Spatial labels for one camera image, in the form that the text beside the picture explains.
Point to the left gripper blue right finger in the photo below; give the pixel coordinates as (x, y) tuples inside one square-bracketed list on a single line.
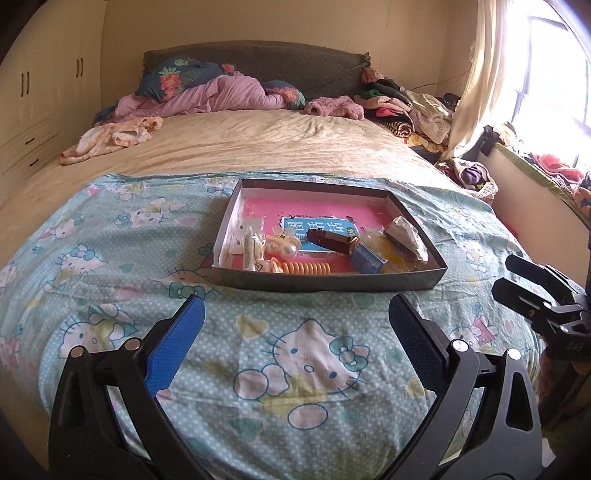
[(424, 343)]

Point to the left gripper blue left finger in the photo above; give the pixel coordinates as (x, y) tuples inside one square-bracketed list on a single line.
[(167, 353)]

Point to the yellow rings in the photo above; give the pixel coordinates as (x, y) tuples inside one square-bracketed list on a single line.
[(392, 253)]

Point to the blue card jewelry bag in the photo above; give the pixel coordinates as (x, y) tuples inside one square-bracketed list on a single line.
[(367, 261)]

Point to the cream comb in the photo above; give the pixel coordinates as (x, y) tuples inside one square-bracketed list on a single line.
[(404, 233)]

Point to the red strap wrist watch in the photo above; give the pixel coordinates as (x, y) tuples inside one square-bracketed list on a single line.
[(342, 244)]

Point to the white cloud hair claw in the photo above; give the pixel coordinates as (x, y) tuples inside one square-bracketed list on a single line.
[(247, 240)]

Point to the pearl hair claw clip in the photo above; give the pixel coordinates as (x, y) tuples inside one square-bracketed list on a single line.
[(282, 246)]

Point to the hello kitty blue blanket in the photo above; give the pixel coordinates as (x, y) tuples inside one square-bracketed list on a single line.
[(276, 386)]

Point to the shallow cardboard box tray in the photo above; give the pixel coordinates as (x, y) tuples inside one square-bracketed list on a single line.
[(403, 273)]

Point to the bag of clothes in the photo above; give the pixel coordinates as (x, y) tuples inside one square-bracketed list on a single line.
[(472, 176)]

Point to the pile of mixed clothes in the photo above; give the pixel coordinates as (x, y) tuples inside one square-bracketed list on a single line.
[(419, 119)]

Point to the peach crumpled garment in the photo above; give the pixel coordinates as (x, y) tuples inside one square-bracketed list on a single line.
[(109, 138)]

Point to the beige bed sheet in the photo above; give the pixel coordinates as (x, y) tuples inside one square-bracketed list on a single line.
[(228, 141)]

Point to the cream curtain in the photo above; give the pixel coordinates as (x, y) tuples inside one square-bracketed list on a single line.
[(497, 65)]

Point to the pink fuzzy garment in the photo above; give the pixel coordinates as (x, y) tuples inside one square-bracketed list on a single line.
[(342, 107)]

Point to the pink purple duvet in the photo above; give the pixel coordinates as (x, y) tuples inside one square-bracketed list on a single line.
[(224, 93)]

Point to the floral dark blue pillow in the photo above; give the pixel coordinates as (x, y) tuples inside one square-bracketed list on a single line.
[(175, 75)]

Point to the dark green headboard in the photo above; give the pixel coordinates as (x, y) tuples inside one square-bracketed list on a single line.
[(315, 70)]

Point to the cream wardrobe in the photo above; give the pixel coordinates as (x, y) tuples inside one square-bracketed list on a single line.
[(50, 86)]

